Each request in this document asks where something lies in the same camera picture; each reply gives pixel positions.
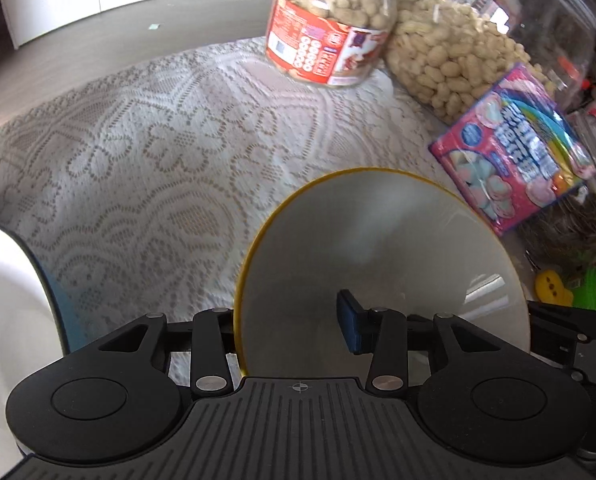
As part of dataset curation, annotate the white gold-rimmed ceramic bowl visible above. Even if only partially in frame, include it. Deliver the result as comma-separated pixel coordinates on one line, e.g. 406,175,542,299
234,168,530,378

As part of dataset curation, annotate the blue and white bowl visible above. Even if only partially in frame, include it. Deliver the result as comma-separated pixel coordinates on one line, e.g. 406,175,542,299
0,228,88,478

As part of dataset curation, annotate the yellow candy ball container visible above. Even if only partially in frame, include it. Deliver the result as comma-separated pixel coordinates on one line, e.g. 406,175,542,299
533,260,596,311

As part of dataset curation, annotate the glass sunflower seed jar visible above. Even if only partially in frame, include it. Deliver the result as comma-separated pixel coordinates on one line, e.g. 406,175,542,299
518,103,596,274

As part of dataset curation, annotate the white lace tablecloth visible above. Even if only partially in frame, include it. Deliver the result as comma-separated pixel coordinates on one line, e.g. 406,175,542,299
0,34,460,380

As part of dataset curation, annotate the pink candy bag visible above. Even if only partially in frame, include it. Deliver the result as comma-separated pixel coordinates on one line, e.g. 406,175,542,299
429,63,596,235

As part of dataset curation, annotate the large clear peanut jar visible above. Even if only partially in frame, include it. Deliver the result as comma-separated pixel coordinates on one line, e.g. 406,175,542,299
385,0,596,122

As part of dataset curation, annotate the peanut jar with red label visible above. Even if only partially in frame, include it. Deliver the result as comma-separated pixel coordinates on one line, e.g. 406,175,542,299
266,0,398,88

